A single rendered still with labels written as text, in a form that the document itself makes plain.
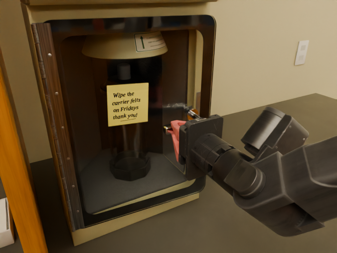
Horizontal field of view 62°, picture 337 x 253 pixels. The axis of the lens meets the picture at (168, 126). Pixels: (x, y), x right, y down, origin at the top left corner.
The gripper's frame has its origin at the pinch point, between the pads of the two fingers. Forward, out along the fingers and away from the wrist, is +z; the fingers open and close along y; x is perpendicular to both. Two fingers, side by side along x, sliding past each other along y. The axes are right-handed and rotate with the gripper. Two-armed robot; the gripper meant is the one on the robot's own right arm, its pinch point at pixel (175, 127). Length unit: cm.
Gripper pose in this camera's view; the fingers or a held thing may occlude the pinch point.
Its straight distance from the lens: 52.1
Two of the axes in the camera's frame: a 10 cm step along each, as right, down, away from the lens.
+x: -8.7, 2.1, -4.4
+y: 0.0, -9.0, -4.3
